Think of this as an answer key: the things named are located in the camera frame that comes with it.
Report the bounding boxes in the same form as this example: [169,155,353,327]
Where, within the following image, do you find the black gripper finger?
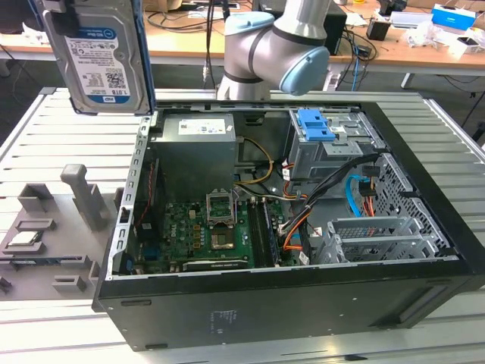
[51,10,80,36]

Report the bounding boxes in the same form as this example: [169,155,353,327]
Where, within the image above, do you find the hard disk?
[40,0,158,115]

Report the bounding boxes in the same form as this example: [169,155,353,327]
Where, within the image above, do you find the metal disk bay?
[310,215,452,265]

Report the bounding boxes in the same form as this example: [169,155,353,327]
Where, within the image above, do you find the grey power supply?
[151,112,238,191]

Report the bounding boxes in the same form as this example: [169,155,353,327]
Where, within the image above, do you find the silver CPU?
[7,230,42,248]

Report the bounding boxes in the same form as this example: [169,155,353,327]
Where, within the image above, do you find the metal socket cover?
[205,187,238,228]

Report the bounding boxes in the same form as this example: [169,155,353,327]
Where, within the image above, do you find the green motherboard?
[132,189,304,275]

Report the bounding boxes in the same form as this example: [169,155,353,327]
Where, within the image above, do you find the grey parts rack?
[0,163,127,301]

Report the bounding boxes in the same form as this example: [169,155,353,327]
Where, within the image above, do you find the blue plastic drive latch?
[297,108,338,143]

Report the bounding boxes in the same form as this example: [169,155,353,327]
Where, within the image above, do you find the CPU socket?
[210,225,238,252]

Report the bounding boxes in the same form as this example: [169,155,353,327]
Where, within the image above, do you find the black computer tower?
[324,2,349,56]

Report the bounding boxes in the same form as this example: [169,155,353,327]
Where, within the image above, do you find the metal drive cage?
[285,108,386,195]

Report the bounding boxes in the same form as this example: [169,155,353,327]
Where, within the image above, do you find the black RAM slot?
[247,198,267,268]
[254,198,274,267]

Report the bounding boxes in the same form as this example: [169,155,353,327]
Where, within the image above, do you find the black graphics card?
[181,259,250,272]

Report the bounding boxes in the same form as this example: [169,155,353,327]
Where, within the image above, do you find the green RAM stick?
[262,199,285,265]

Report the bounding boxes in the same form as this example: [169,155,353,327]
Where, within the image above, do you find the small black box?
[365,18,392,41]

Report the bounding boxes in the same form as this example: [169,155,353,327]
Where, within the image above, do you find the black PC case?
[92,99,485,352]

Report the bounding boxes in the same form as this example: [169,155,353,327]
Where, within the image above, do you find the wooden desk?
[0,0,485,90]

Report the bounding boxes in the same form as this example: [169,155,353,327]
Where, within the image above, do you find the blue cardboard box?
[430,3,477,32]

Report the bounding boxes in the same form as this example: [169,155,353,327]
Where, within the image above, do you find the small white box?
[455,35,483,56]

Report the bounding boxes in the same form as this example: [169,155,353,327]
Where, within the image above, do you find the yellow power wires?
[234,136,277,187]

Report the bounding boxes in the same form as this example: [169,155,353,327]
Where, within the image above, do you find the blue cable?
[349,56,361,93]

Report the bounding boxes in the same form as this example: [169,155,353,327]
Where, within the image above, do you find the black wire bundle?
[305,152,380,209]

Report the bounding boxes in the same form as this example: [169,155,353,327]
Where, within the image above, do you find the orange and red wires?
[281,222,305,252]

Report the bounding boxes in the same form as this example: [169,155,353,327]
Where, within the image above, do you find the blue data wire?
[345,174,376,218]

